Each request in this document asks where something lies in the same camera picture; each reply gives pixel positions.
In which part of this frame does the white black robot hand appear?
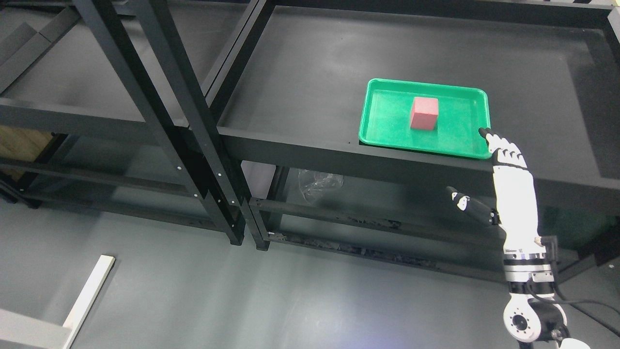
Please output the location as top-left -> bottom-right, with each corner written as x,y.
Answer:
446,128 -> 547,257

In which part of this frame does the pink foam block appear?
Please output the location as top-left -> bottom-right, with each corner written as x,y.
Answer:
410,96 -> 439,131

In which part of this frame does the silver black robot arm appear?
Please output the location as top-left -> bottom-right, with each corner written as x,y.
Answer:
502,236 -> 589,349

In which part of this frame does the green plastic tray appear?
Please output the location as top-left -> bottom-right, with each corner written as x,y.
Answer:
358,78 -> 490,159

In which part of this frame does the black metal shelf rack right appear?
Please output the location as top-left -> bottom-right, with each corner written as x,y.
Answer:
199,0 -> 619,283

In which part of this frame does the black metal shelf rack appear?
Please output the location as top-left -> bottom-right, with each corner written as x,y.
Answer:
1,0 -> 257,245
199,0 -> 619,283

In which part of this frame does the black metal shelf rack left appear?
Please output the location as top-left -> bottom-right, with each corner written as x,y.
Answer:
1,0 -> 257,245

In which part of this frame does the clear plastic bag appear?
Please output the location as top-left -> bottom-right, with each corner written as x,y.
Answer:
297,169 -> 344,202

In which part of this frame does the white table with leg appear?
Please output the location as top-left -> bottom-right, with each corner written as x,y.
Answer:
0,254 -> 116,349

